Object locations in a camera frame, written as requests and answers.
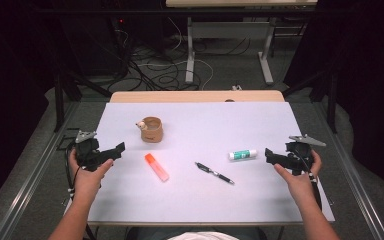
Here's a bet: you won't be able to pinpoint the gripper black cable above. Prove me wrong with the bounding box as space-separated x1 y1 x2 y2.
65 146 96 240
308 169 324 211

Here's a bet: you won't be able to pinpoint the dark equipment cabinet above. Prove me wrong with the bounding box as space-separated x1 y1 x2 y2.
59 14 131 78

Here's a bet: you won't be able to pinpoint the black crossbar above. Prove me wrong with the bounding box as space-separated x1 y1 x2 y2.
34 7 318 16

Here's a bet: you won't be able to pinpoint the person's dark pants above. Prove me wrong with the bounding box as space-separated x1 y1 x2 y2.
126 226 268 240

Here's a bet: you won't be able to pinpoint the person's right hand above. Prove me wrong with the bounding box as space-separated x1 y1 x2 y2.
273 149 324 201

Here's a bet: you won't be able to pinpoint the tangle of black floor cables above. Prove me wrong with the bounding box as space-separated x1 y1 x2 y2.
113 28 252 92

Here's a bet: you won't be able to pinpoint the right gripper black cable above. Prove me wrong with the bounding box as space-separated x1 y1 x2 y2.
308 169 324 211

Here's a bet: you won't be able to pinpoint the dark curtain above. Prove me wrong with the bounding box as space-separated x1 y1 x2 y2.
0 0 59 208
284 0 384 198

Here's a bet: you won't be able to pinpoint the wooden table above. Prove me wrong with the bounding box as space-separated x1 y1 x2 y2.
109 89 286 104

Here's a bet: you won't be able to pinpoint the orange highlighter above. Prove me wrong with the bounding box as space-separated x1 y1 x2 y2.
144 152 170 183

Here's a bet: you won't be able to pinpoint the white desk with metal legs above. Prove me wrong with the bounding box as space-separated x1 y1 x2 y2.
164 0 319 85

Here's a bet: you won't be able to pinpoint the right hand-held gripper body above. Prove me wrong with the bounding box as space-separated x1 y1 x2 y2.
284 134 327 176

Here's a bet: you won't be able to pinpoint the black pen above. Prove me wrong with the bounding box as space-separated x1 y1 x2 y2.
194 161 236 186

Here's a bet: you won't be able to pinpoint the black metal stand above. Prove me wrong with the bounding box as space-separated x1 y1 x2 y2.
281 69 339 134
53 71 113 133

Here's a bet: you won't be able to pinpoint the metal floor rail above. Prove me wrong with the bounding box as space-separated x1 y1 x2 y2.
0 101 81 240
313 101 384 240

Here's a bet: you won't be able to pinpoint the white green glue stick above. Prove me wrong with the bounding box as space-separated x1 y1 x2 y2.
228 149 258 162

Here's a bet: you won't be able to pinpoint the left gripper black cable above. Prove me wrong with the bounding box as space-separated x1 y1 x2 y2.
65 146 96 240

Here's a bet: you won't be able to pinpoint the short white hanging cable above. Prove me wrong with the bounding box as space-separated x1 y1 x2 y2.
167 16 184 51

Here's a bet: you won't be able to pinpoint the person's left hand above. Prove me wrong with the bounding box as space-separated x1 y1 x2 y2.
68 148 114 201

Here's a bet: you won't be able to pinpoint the person's white shirt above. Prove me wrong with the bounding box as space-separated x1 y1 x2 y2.
168 231 239 240

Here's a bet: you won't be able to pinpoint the long white floor cable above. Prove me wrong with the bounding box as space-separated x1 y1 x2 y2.
136 59 214 91

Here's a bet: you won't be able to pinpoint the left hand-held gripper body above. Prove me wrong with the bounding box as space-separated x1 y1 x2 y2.
74 130 114 173

